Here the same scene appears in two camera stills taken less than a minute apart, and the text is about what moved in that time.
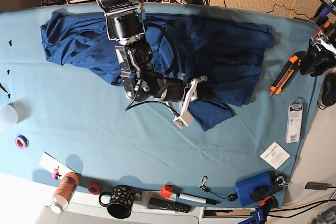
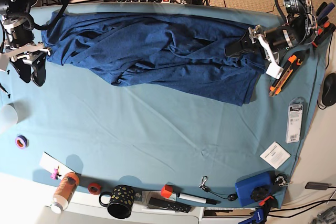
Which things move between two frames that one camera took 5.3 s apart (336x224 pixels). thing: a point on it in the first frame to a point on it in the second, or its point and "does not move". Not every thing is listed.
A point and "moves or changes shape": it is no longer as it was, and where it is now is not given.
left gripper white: x=203 y=89 to x=23 y=69
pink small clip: x=54 y=176 does not move
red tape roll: x=94 y=188 does not move
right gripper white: x=309 y=58 to x=248 y=44
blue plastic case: x=252 y=190 does not move
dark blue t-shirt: x=219 y=57 moves or changes shape
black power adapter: x=316 y=185 does not move
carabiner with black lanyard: x=231 y=197 does not move
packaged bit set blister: x=294 y=120 does not move
